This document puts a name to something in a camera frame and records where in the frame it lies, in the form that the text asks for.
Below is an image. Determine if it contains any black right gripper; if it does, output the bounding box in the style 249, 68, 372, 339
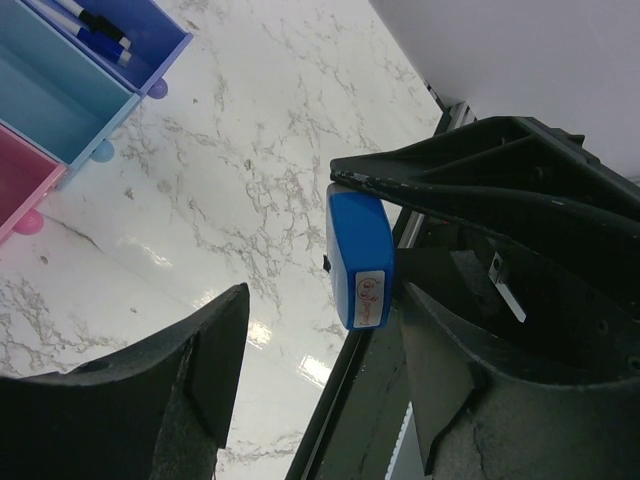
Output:
381, 147, 639, 376

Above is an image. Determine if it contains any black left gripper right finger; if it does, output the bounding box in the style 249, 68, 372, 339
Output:
400, 283, 639, 479

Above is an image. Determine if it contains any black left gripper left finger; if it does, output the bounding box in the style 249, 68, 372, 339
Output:
1, 284, 250, 479

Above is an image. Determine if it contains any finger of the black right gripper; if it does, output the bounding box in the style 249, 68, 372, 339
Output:
330, 116, 585, 205

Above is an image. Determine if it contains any blue pencil sharpener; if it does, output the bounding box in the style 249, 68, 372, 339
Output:
323, 183, 395, 331

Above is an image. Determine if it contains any white blue marker pen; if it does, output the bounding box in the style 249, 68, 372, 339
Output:
34, 1, 132, 67

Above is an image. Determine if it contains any white black marker pen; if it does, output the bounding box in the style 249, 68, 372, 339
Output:
56, 0, 131, 49

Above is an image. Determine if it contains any pink drawer bin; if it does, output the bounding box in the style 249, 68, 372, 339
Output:
1, 126, 66, 243

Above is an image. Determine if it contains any sky blue drawer bin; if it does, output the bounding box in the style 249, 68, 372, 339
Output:
1, 1, 140, 172

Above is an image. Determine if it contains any purple drawer bin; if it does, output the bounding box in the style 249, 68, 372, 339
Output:
26, 0, 193, 99

